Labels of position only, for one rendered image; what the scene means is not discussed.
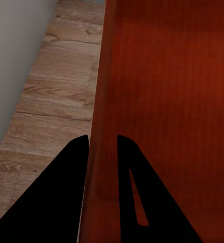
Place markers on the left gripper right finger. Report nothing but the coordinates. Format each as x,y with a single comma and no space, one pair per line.
167,223

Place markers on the storage box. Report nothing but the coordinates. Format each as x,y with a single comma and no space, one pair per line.
160,83

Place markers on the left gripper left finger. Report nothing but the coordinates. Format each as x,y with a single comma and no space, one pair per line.
49,211

